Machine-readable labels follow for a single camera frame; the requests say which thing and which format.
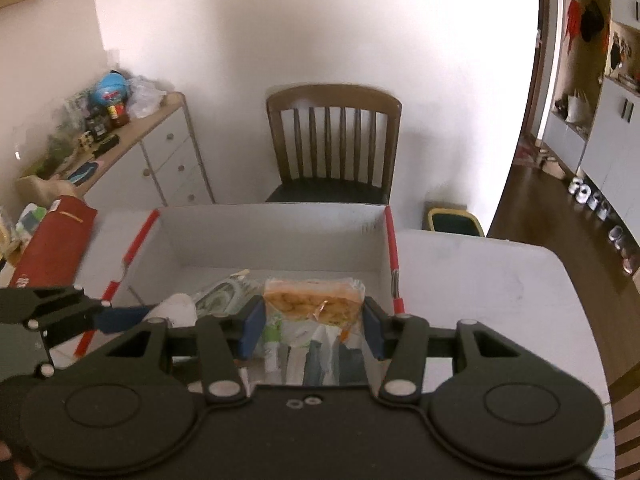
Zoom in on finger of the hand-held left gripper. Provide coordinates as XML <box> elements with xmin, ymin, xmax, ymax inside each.
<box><xmin>80</xmin><ymin>292</ymin><xmax>156</xmax><ymax>335</ymax></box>

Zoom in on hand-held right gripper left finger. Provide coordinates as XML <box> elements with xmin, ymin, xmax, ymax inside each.
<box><xmin>95</xmin><ymin>297</ymin><xmax>266</xmax><ymax>405</ymax></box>

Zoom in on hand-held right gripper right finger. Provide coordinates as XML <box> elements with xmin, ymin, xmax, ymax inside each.
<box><xmin>364</xmin><ymin>296</ymin><xmax>533</xmax><ymax>405</ymax></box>

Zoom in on white paper roll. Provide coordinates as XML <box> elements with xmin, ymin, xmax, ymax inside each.
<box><xmin>145</xmin><ymin>292</ymin><xmax>198</xmax><ymax>331</ymax></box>

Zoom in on white cardboard box red edges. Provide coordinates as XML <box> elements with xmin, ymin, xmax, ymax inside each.
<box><xmin>75</xmin><ymin>203</ymin><xmax>403</xmax><ymax>386</ymax></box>

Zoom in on green and white tube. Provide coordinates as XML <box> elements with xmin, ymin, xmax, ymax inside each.
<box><xmin>262</xmin><ymin>312</ymin><xmax>286</xmax><ymax>373</ymax></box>

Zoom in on clear packet with green print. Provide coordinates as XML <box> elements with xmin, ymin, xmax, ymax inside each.
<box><xmin>195</xmin><ymin>270</ymin><xmax>263</xmax><ymax>318</ymax></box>

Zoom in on clear plastic packet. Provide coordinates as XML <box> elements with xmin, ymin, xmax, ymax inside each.
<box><xmin>280</xmin><ymin>322</ymin><xmax>372</xmax><ymax>386</ymax></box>

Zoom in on red paper box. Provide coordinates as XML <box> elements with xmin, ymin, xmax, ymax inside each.
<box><xmin>9</xmin><ymin>195</ymin><xmax>98</xmax><ymax>291</ymax></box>

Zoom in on green and white packet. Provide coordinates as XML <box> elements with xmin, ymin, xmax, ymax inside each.
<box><xmin>15</xmin><ymin>202</ymin><xmax>48</xmax><ymax>241</ymax></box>

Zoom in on brown paper bag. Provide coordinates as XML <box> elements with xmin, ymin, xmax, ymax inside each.
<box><xmin>17</xmin><ymin>175</ymin><xmax>81</xmax><ymax>202</ymax></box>

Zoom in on yellow rimmed trash bin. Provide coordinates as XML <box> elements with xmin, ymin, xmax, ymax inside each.
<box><xmin>425</xmin><ymin>201</ymin><xmax>485</xmax><ymax>237</ymax></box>

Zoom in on blue flat object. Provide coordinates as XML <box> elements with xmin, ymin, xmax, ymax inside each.
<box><xmin>67</xmin><ymin>160</ymin><xmax>99</xmax><ymax>184</ymax></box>

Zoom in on brown wooden chair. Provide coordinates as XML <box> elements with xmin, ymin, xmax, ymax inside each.
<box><xmin>265</xmin><ymin>84</ymin><xmax>402</xmax><ymax>204</ymax></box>
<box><xmin>607</xmin><ymin>370</ymin><xmax>640</xmax><ymax>480</ymax></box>

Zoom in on white sideboard with drawers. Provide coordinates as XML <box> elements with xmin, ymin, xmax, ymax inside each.
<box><xmin>20</xmin><ymin>91</ymin><xmax>216</xmax><ymax>211</ymax></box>

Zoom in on black remote control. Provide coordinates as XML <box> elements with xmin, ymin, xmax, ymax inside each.
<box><xmin>90</xmin><ymin>134</ymin><xmax>120</xmax><ymax>157</ymax></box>

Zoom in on black jar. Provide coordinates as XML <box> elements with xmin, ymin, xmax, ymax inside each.
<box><xmin>85</xmin><ymin>110</ymin><xmax>112</xmax><ymax>142</ymax></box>

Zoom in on clear plastic bag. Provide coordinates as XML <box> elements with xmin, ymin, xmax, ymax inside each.
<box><xmin>127</xmin><ymin>75</ymin><xmax>168</xmax><ymax>118</ymax></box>

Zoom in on blue round toy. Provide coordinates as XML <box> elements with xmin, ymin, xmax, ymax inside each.
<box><xmin>90</xmin><ymin>71</ymin><xmax>132</xmax><ymax>106</ymax></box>

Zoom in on row of shoes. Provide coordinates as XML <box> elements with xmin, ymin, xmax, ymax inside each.
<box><xmin>567</xmin><ymin>175</ymin><xmax>640</xmax><ymax>276</ymax></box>

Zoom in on low white cabinet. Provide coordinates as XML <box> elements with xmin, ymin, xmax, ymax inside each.
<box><xmin>542</xmin><ymin>110</ymin><xmax>588</xmax><ymax>173</ymax></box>

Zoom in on white double door cabinet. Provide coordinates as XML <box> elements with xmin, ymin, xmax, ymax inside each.
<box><xmin>580</xmin><ymin>77</ymin><xmax>640</xmax><ymax>221</ymax></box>

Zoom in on white bag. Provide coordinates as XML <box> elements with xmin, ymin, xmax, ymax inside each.
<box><xmin>566</xmin><ymin>89</ymin><xmax>593</xmax><ymax>125</ymax></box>

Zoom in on hanging red cloth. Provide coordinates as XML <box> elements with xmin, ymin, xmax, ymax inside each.
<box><xmin>565</xmin><ymin>0</ymin><xmax>586</xmax><ymax>53</ymax></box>

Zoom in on black hat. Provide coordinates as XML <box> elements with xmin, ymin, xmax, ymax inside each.
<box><xmin>581</xmin><ymin>1</ymin><xmax>606</xmax><ymax>42</ymax></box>

